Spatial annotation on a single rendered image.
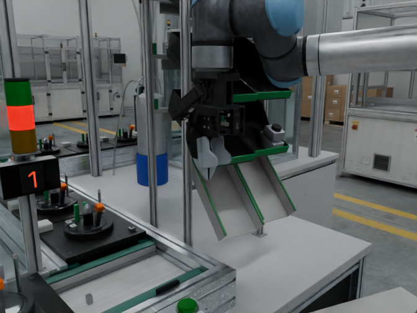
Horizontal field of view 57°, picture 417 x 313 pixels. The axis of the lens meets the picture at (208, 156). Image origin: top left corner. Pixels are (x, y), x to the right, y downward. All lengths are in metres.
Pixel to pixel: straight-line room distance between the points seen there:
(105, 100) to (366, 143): 7.30
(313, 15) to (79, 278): 1.90
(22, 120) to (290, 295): 0.77
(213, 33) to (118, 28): 12.19
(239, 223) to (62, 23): 11.28
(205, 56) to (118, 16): 12.24
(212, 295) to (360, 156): 4.29
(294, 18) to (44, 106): 9.46
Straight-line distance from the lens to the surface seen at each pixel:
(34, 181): 0.91
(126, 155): 2.28
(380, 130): 4.93
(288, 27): 0.65
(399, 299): 1.15
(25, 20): 11.78
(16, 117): 0.88
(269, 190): 1.21
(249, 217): 1.10
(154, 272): 1.05
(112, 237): 1.12
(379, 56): 0.73
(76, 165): 2.14
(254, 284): 1.10
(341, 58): 0.73
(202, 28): 0.69
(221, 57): 0.68
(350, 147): 5.12
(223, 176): 1.13
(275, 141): 1.12
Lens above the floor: 1.45
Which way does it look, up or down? 14 degrees down
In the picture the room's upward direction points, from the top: straight up
